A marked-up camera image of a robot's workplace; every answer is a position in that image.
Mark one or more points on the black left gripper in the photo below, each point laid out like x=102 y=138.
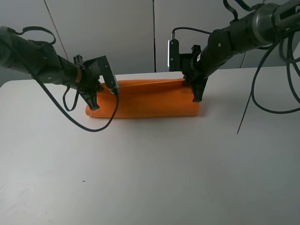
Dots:
x=87 y=83

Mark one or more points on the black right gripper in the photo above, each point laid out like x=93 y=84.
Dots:
x=193 y=77

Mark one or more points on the orange towel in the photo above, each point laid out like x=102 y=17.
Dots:
x=155 y=98

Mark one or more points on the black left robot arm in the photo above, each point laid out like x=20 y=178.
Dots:
x=40 y=56

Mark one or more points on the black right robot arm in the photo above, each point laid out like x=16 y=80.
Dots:
x=264 y=25

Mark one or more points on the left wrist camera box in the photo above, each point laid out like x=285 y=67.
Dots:
x=100 y=67

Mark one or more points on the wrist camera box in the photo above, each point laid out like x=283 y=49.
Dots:
x=100 y=67
x=177 y=61

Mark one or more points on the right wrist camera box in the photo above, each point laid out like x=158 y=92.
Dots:
x=177 y=61

